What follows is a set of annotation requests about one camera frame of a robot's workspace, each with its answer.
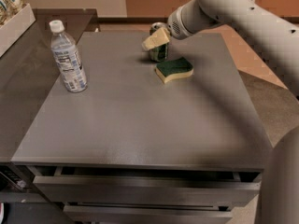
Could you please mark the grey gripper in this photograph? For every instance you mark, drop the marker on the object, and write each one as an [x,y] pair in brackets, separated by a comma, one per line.
[177,26]

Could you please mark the green soda can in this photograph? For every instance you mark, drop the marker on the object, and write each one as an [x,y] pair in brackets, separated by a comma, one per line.
[158,54]

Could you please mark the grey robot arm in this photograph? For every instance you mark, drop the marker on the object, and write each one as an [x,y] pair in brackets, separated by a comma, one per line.
[276,41]

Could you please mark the green and yellow sponge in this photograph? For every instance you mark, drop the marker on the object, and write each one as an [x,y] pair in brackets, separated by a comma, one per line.
[176,69]

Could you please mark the clear plastic water bottle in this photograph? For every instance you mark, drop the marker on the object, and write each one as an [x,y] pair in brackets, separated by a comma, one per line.
[67,58]

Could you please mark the grey drawer cabinet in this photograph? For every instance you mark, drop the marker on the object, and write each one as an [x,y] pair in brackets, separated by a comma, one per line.
[128,123]

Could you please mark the white snack box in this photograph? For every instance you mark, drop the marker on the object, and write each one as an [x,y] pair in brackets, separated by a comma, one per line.
[11,31]

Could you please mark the packaged snacks in box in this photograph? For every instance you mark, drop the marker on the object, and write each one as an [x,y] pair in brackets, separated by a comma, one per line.
[9,8]

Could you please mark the upper grey drawer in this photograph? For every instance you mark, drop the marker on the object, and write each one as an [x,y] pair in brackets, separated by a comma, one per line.
[145,191]

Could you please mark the grey drawer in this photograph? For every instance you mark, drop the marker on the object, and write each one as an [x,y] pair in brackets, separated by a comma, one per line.
[145,191]
[127,215]

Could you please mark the lower grey drawer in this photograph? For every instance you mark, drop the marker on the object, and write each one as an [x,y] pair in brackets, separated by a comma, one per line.
[127,215]

